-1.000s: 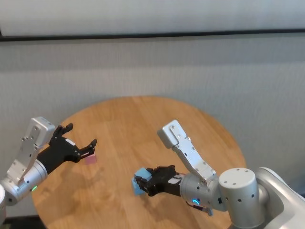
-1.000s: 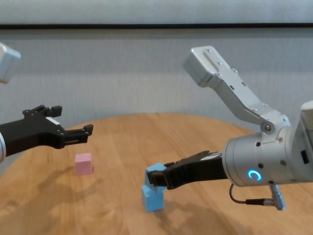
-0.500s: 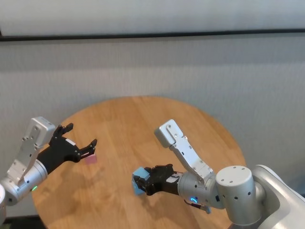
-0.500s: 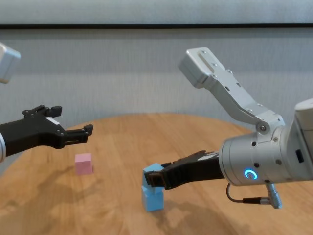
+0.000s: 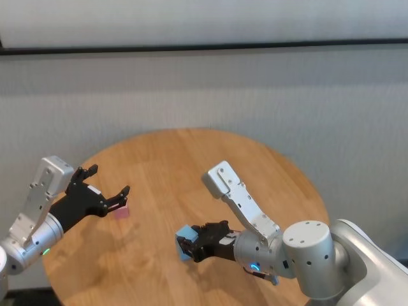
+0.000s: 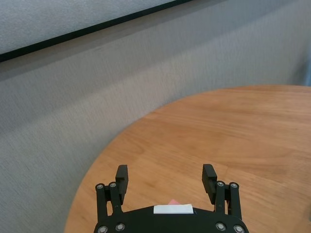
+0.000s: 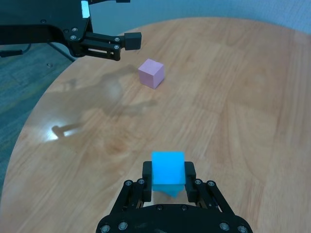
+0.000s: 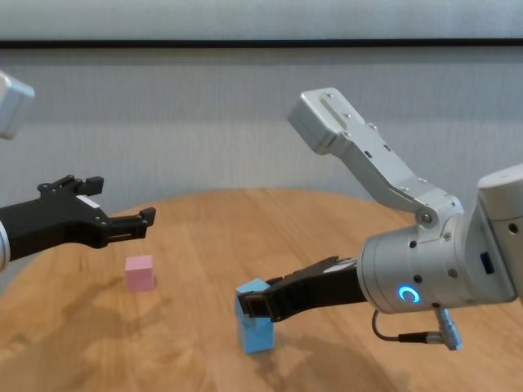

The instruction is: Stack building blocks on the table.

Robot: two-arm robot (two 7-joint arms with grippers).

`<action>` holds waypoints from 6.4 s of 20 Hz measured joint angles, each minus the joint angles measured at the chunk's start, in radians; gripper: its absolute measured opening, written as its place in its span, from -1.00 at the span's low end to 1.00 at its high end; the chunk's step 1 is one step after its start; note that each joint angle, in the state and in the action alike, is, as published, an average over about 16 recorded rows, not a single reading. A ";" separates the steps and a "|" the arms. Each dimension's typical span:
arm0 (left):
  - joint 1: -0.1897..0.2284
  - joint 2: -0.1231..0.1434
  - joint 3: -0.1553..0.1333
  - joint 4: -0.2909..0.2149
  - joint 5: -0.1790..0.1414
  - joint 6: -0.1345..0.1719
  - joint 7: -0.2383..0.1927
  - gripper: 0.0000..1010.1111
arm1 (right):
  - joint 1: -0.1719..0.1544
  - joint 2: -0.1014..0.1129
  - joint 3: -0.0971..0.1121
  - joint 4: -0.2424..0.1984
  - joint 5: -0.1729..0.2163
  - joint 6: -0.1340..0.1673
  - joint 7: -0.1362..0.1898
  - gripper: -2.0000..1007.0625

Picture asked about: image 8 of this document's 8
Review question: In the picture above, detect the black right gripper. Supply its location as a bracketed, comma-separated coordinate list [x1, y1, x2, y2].
[236, 256, 367, 323]

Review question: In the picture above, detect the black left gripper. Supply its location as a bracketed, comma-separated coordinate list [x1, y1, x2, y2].
[0, 175, 158, 262]

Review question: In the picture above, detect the blue cube block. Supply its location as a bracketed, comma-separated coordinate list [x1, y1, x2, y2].
[235, 278, 273, 327]
[238, 318, 275, 354]

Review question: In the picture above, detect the pink cube block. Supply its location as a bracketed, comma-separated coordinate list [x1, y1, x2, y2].
[124, 255, 156, 293]

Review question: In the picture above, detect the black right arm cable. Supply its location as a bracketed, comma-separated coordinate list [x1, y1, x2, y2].
[371, 308, 465, 351]

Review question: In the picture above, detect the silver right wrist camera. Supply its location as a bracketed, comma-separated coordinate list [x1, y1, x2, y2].
[288, 87, 465, 225]

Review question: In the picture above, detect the black horizontal wall rail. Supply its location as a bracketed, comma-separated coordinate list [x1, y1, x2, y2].
[0, 38, 523, 51]

